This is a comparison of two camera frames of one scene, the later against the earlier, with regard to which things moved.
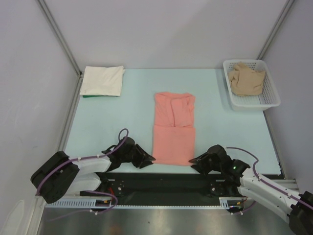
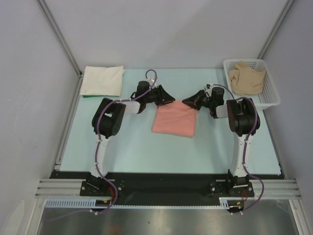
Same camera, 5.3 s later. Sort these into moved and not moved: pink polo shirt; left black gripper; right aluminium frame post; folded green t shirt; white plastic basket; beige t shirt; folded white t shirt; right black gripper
Moved: pink polo shirt; left black gripper; right black gripper
Not moved: beige t shirt; right aluminium frame post; folded green t shirt; folded white t shirt; white plastic basket
